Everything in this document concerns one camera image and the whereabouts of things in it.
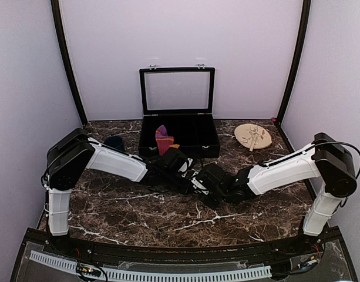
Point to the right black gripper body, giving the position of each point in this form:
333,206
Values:
219,197

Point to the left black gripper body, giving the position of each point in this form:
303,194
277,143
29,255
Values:
170,183

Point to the black storage box with lid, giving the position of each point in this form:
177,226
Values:
181,99

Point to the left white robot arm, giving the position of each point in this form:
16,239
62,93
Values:
76,152

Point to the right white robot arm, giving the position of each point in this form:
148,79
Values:
324,158

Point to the maroon orange purple sock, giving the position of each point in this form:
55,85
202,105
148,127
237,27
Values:
164,141

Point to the dark blue cup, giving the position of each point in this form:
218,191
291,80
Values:
115,142

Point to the black front rail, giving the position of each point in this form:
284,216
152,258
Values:
275,251

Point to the white slotted cable duct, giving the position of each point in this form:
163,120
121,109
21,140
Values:
92,273

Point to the right black frame post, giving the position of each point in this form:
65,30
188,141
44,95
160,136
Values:
302,30

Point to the black frame post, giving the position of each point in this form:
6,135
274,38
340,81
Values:
61,38
302,30

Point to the left black frame post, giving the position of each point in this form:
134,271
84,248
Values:
61,38

